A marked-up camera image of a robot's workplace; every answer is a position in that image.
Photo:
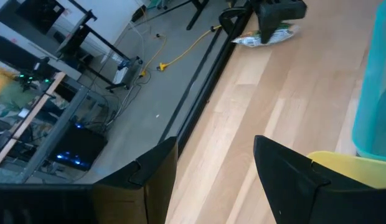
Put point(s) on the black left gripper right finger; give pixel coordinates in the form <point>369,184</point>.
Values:
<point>299,193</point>

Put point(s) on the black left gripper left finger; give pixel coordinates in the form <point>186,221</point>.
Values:
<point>143,193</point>

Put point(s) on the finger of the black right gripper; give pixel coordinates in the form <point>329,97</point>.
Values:
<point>268,29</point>

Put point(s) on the white green granola bar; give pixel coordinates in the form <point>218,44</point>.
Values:
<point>284,34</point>

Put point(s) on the yellow translucent plastic bin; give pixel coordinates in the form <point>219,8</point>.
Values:
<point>351,168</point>

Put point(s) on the black table leg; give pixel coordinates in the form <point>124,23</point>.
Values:
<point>197,14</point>

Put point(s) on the black desktop computer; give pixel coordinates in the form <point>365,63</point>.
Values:
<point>84,146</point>

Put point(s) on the teal translucent plastic bin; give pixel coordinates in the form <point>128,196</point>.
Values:
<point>378,93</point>

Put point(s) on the black metal cart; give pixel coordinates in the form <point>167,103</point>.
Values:
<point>81,37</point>

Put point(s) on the dark computer monitor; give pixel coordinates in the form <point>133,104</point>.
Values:
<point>40,11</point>

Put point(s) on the black aluminium table frame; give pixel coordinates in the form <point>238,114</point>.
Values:
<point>204,93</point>

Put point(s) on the grey metal table frame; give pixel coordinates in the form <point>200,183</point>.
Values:
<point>60,130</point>

